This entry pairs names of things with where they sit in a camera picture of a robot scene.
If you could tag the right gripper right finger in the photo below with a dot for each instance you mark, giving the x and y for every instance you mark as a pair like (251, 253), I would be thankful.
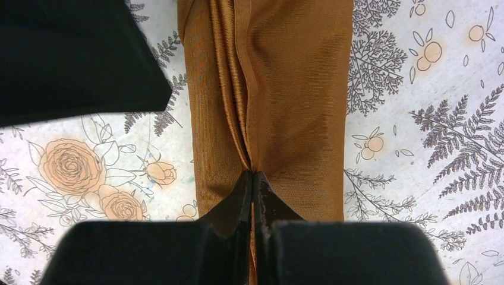
(291, 250)

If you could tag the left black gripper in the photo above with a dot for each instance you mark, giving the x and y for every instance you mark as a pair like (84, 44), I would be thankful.
(61, 59)

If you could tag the orange cloth napkin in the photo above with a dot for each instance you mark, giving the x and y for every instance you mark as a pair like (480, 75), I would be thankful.
(267, 82)

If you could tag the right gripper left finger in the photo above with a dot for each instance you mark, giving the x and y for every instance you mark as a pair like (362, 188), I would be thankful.
(210, 250)

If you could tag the floral patterned table mat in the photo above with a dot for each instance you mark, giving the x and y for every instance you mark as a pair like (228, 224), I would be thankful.
(423, 141)

